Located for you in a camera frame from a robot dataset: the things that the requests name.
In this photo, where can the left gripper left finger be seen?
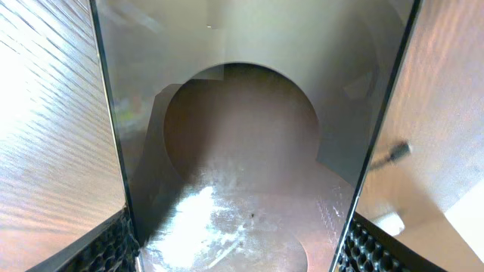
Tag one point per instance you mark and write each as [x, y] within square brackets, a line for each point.
[109, 247]

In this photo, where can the Galaxy smartphone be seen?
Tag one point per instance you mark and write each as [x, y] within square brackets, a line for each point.
[245, 128]

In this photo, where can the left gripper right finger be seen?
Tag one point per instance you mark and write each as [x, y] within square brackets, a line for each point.
[367, 248]

